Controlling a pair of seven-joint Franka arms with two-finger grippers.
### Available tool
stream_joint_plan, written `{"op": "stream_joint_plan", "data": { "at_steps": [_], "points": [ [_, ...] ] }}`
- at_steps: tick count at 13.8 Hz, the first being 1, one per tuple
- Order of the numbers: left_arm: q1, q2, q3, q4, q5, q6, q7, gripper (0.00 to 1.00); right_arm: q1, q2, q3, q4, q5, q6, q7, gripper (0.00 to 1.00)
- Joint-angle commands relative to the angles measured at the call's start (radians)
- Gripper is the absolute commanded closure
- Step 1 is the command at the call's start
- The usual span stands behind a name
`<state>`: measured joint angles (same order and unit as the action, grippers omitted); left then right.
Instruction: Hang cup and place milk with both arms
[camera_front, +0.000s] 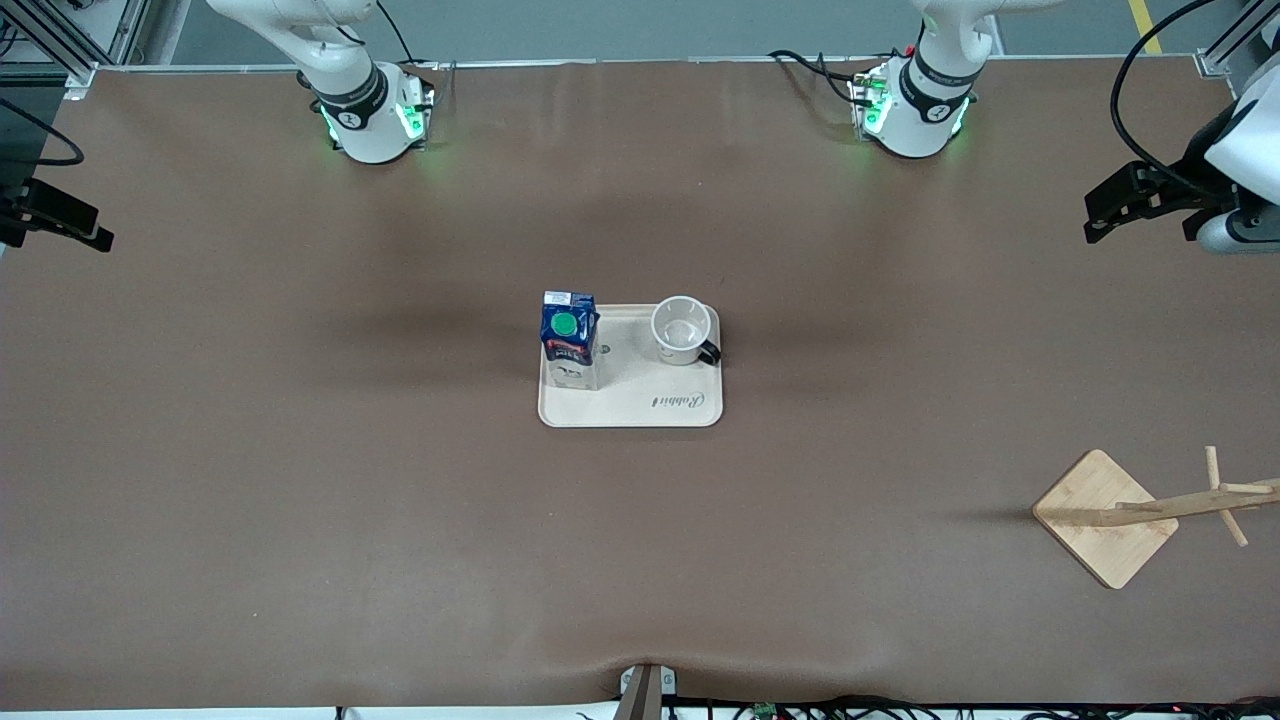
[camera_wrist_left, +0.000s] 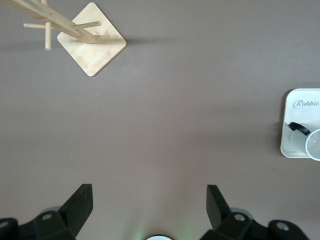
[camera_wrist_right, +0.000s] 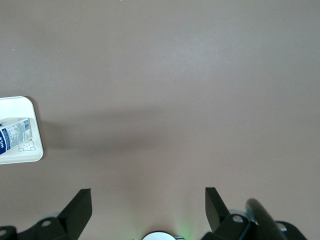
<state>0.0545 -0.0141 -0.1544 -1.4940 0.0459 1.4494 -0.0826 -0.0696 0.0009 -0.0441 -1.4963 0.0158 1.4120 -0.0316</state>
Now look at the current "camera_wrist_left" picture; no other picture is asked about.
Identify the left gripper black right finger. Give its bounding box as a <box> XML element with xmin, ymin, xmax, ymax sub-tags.
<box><xmin>199</xmin><ymin>184</ymin><xmax>253</xmax><ymax>240</ymax></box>

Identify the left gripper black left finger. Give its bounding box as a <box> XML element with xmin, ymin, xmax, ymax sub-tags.
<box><xmin>33</xmin><ymin>183</ymin><xmax>94</xmax><ymax>240</ymax></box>

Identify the wooden cup rack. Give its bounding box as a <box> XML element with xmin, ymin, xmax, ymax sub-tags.
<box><xmin>0</xmin><ymin>0</ymin><xmax>127</xmax><ymax>78</ymax></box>

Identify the white smiley cup black handle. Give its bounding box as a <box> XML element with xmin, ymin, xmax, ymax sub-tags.
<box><xmin>287</xmin><ymin>121</ymin><xmax>320</xmax><ymax>161</ymax></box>

